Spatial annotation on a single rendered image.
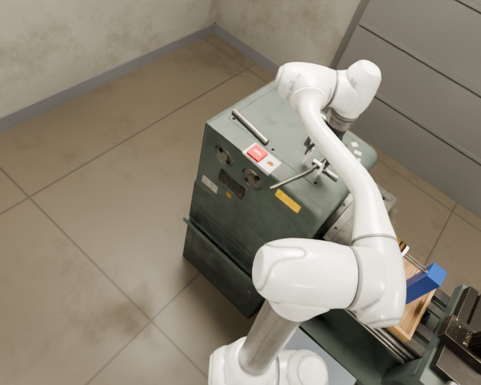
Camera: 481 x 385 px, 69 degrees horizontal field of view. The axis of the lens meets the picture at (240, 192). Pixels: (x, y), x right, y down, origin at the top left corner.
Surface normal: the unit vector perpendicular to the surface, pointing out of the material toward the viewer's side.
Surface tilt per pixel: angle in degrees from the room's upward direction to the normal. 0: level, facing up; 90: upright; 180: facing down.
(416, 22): 90
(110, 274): 0
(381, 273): 12
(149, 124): 0
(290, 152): 0
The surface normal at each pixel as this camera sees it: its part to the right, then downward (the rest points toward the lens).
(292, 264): -0.07, -0.42
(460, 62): -0.63, 0.56
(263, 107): 0.20, -0.56
